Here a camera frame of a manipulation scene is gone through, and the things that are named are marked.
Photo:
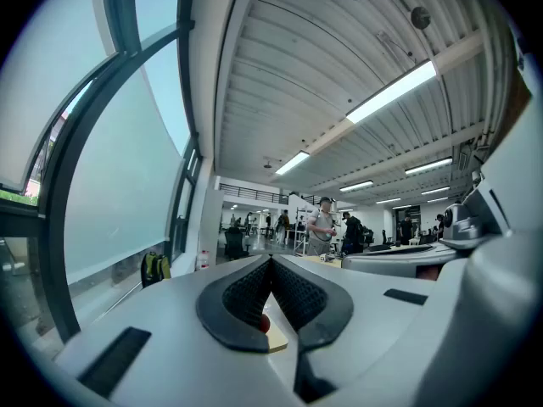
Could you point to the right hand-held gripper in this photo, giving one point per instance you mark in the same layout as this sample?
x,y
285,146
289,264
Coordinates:
x,y
492,303

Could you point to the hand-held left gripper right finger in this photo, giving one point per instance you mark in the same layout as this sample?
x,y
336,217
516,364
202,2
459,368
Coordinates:
x,y
373,333

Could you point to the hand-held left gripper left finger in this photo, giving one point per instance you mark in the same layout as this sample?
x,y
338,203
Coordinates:
x,y
169,337

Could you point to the olive green backpack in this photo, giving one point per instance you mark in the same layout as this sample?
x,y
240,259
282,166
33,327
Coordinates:
x,y
156,269

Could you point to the large clear water bottle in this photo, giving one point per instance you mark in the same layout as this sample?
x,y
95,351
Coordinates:
x,y
203,261

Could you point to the dark red pouch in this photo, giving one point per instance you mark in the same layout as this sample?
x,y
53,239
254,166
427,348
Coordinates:
x,y
265,324

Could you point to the square wooden desk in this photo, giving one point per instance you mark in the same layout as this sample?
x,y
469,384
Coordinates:
x,y
276,338

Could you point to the black office chair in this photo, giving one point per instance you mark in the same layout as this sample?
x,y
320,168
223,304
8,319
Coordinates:
x,y
236,242

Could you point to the black mezzanine railing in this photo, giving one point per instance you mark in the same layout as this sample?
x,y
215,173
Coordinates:
x,y
254,192

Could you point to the group of ceiling strip lights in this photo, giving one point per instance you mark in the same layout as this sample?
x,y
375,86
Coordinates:
x,y
392,91

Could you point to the black round ceiling fixture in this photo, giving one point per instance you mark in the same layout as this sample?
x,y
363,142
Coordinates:
x,y
420,17

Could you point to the grey fisheye camera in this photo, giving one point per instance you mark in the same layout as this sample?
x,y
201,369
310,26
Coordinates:
x,y
462,223

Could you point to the dark window frame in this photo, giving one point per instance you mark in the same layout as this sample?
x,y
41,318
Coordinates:
x,y
59,210

